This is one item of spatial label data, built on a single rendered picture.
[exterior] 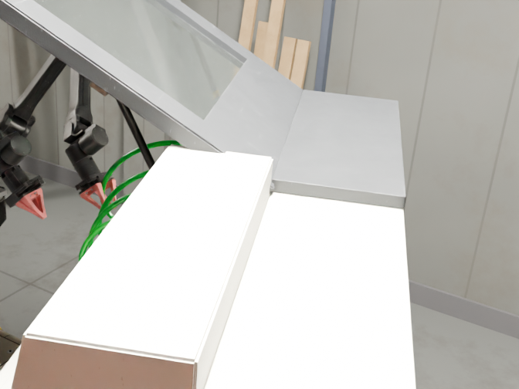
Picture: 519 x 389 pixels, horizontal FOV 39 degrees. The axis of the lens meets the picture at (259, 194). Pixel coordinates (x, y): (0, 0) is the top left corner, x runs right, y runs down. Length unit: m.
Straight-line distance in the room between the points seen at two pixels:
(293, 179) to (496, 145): 2.21
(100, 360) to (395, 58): 2.95
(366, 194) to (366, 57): 2.27
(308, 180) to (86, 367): 0.75
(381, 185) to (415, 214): 2.33
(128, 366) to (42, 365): 0.11
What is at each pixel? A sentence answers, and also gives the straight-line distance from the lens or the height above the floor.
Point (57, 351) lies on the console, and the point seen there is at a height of 1.53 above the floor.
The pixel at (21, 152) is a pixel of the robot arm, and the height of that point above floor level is 1.39.
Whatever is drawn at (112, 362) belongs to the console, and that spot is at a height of 1.53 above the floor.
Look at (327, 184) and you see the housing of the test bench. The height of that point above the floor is 1.50.
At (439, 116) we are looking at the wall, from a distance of 3.69.
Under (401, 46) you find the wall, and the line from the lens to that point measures 3.68.
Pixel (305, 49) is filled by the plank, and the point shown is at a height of 1.28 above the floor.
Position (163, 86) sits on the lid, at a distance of 1.66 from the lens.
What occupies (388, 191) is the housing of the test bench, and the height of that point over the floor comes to 1.50.
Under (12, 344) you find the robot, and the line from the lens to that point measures 3.14.
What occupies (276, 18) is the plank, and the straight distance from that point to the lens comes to 3.73.
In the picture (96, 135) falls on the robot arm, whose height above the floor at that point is 1.40.
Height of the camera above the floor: 2.10
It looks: 24 degrees down
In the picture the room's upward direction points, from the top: 5 degrees clockwise
